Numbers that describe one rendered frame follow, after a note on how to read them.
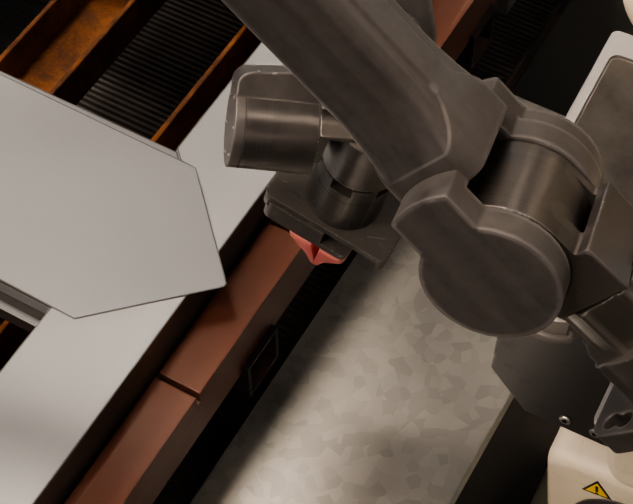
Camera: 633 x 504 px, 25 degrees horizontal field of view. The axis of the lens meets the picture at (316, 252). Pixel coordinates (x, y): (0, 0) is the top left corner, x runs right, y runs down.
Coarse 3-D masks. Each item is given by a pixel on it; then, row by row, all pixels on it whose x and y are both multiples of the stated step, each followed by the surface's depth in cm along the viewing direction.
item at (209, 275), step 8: (216, 248) 122; (208, 256) 121; (216, 256) 121; (200, 264) 121; (208, 264) 121; (216, 264) 121; (200, 272) 120; (208, 272) 120; (216, 272) 120; (192, 280) 120; (200, 280) 120; (208, 280) 120; (216, 280) 120; (224, 280) 120; (184, 288) 119; (192, 288) 119; (200, 288) 119; (208, 288) 119; (216, 288) 119; (176, 296) 119
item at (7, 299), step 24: (0, 72) 133; (48, 96) 131; (264, 192) 126; (264, 216) 128; (240, 240) 125; (0, 288) 122; (0, 312) 123; (24, 312) 122; (192, 312) 122; (168, 336) 119; (144, 360) 117; (144, 384) 119; (120, 408) 117; (96, 432) 114; (72, 456) 112; (96, 456) 116; (72, 480) 114
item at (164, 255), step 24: (192, 192) 125; (168, 216) 124; (192, 216) 124; (144, 240) 122; (168, 240) 122; (192, 240) 122; (120, 264) 121; (144, 264) 121; (168, 264) 121; (192, 264) 121; (96, 288) 119; (120, 288) 119; (144, 288) 119; (168, 288) 119; (96, 312) 118
